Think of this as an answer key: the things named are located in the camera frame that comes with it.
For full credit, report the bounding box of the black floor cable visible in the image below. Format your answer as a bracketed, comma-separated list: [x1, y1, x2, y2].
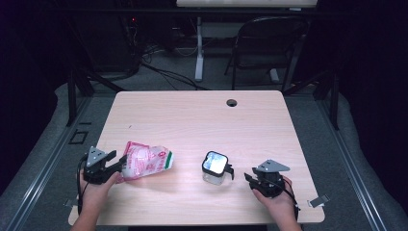
[140, 60, 210, 91]

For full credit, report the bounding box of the left hand-held gripper cable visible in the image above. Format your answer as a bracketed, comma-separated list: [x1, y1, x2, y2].
[75, 153, 89, 216]

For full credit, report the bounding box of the right hand-held gripper cable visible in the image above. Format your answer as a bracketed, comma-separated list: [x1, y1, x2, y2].
[266, 177, 301, 221]

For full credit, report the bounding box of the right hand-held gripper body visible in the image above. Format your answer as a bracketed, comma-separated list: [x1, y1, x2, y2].
[254, 159, 292, 198]

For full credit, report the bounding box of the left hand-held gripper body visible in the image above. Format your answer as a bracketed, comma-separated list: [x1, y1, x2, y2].
[83, 145, 114, 186]

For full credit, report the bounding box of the black metal frame stand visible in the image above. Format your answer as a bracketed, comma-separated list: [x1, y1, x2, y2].
[283, 69, 341, 131]
[65, 66, 125, 127]

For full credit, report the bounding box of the aluminium floor rail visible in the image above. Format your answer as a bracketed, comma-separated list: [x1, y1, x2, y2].
[5, 95, 94, 231]
[316, 95, 388, 231]

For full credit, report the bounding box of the dark computer tower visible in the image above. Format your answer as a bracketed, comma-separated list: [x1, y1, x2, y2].
[90, 13, 142, 74]

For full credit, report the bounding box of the pink and white plastic bag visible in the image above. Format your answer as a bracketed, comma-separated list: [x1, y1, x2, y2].
[115, 141, 175, 184]

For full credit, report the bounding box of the person's right hand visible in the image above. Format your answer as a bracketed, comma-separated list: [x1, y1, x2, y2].
[251, 176, 297, 219]

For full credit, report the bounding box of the person's left hand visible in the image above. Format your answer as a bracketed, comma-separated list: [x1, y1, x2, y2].
[80, 171, 121, 206]

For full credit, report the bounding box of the hand-held gripper cable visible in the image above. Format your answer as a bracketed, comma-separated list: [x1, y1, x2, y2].
[75, 153, 89, 216]
[266, 177, 301, 221]

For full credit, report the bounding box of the white standing desk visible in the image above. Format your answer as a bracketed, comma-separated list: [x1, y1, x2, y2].
[175, 0, 319, 84]

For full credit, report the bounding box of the black folding chair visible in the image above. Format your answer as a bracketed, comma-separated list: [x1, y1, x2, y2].
[223, 15, 311, 93]

